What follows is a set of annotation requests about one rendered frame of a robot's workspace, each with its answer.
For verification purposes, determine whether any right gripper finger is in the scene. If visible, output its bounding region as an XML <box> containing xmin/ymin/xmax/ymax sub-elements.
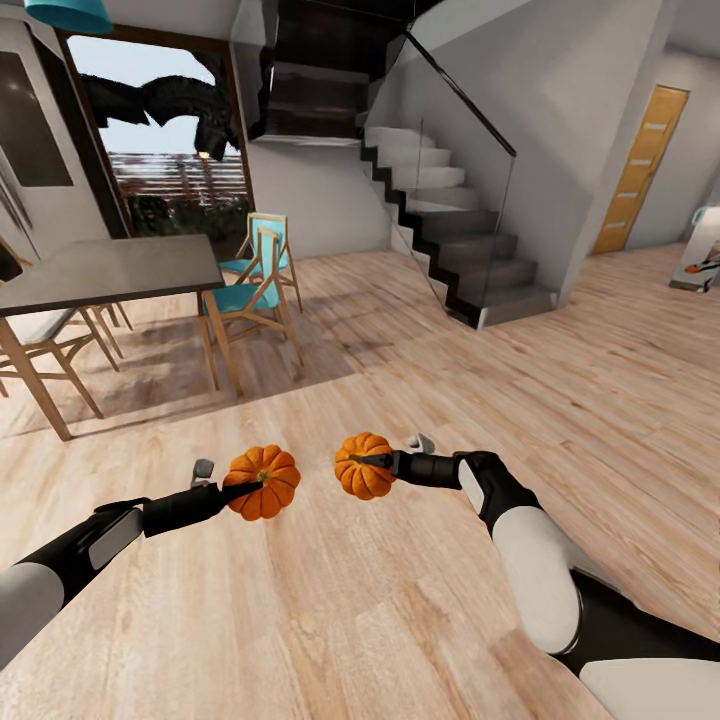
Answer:
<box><xmin>361</xmin><ymin>452</ymin><xmax>393</xmax><ymax>469</ymax></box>

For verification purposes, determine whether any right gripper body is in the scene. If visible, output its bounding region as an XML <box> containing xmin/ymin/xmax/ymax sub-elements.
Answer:
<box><xmin>390</xmin><ymin>450</ymin><xmax>437</xmax><ymax>488</ymax></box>

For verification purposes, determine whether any pumpkin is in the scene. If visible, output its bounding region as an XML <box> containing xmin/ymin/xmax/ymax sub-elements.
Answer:
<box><xmin>334</xmin><ymin>433</ymin><xmax>397</xmax><ymax>501</ymax></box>
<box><xmin>222</xmin><ymin>445</ymin><xmax>301</xmax><ymax>521</ymax></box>

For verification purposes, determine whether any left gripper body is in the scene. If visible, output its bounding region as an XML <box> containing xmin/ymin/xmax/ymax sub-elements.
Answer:
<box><xmin>169</xmin><ymin>482</ymin><xmax>221</xmax><ymax>529</ymax></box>

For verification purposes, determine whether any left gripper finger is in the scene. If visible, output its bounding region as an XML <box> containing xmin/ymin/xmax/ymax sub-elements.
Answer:
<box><xmin>218</xmin><ymin>481</ymin><xmax>263</xmax><ymax>509</ymax></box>

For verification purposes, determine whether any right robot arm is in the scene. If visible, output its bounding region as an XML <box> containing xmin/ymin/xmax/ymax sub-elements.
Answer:
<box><xmin>361</xmin><ymin>433</ymin><xmax>720</xmax><ymax>720</ymax></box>

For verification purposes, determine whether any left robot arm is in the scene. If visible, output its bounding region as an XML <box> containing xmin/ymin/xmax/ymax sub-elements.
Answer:
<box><xmin>0</xmin><ymin>459</ymin><xmax>263</xmax><ymax>671</ymax></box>

